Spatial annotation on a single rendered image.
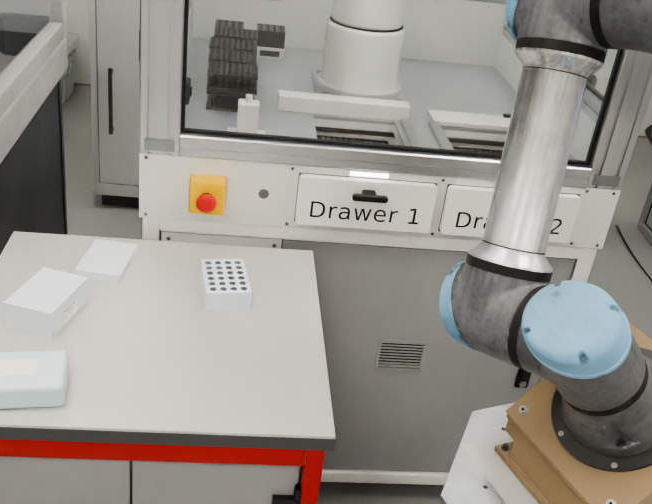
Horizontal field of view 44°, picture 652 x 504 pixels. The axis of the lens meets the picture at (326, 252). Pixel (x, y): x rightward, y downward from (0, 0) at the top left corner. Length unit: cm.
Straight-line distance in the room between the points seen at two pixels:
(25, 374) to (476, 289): 67
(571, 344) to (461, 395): 108
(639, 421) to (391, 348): 91
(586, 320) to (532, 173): 21
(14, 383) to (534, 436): 76
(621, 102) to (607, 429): 84
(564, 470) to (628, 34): 57
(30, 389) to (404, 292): 91
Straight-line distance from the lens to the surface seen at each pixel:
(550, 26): 108
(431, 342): 194
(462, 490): 122
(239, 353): 139
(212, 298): 148
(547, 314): 102
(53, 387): 127
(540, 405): 124
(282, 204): 169
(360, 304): 185
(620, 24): 105
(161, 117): 163
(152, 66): 160
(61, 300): 144
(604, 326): 100
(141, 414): 127
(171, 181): 168
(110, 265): 160
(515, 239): 108
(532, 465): 124
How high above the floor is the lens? 159
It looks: 29 degrees down
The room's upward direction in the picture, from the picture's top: 8 degrees clockwise
